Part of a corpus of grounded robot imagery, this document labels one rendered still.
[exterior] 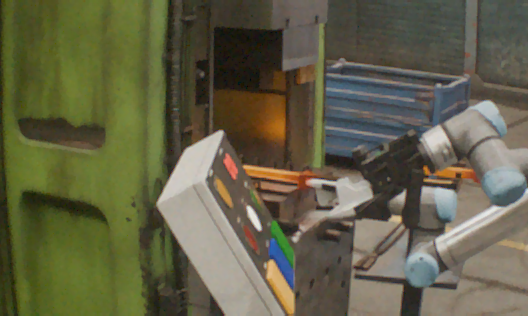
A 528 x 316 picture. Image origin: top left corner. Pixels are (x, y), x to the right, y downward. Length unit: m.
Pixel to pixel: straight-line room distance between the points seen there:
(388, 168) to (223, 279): 0.37
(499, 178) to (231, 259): 0.47
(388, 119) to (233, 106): 3.56
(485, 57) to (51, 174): 8.38
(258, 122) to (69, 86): 0.65
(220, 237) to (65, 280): 0.79
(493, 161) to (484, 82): 8.47
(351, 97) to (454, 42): 4.30
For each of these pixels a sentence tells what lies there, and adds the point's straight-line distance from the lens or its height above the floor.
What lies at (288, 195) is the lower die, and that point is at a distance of 1.84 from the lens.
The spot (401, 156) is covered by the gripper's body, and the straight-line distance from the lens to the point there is 1.41.
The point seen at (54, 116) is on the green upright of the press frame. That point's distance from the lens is 1.79.
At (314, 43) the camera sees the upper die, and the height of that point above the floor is 1.32.
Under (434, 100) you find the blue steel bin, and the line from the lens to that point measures 5.54.
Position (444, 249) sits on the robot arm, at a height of 0.94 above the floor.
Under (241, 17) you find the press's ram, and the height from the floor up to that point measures 1.39.
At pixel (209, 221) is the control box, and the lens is 1.17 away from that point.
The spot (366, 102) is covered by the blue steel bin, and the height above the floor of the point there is 0.52.
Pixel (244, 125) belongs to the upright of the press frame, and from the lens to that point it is 2.21.
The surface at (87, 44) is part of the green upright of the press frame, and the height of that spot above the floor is 1.34.
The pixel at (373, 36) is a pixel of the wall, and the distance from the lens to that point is 10.51.
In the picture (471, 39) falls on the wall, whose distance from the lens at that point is 9.82.
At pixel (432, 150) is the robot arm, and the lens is 1.39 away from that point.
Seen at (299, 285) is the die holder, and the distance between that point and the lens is 1.84.
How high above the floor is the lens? 1.51
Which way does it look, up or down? 14 degrees down
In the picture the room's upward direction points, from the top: 1 degrees clockwise
